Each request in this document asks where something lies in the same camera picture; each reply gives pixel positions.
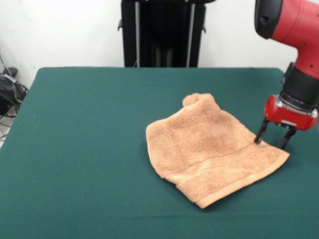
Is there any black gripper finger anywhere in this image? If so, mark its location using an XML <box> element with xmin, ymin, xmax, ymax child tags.
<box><xmin>253</xmin><ymin>119</ymin><xmax>269</xmax><ymax>144</ymax></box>
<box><xmin>277</xmin><ymin>126</ymin><xmax>298</xmax><ymax>150</ymax></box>

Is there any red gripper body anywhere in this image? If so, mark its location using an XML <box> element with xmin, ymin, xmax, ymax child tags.
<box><xmin>264</xmin><ymin>95</ymin><xmax>319</xmax><ymax>130</ymax></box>

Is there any tan terry towel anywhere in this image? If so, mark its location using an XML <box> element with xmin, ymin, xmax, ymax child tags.
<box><xmin>145</xmin><ymin>93</ymin><xmax>291</xmax><ymax>209</ymax></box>

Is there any dark green table cloth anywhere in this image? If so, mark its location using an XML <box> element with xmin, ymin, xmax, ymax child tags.
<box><xmin>0</xmin><ymin>66</ymin><xmax>319</xmax><ymax>239</ymax></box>

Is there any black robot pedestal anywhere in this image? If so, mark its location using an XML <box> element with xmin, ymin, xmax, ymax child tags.
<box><xmin>117</xmin><ymin>0</ymin><xmax>207</xmax><ymax>68</ymax></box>

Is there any black cable bundle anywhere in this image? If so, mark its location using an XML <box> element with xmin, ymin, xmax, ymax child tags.
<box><xmin>0</xmin><ymin>74</ymin><xmax>28</xmax><ymax>120</ymax></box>

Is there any black pedestal foot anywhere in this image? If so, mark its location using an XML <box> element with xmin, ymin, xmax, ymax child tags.
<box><xmin>2</xmin><ymin>67</ymin><xmax>18</xmax><ymax>77</ymax></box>

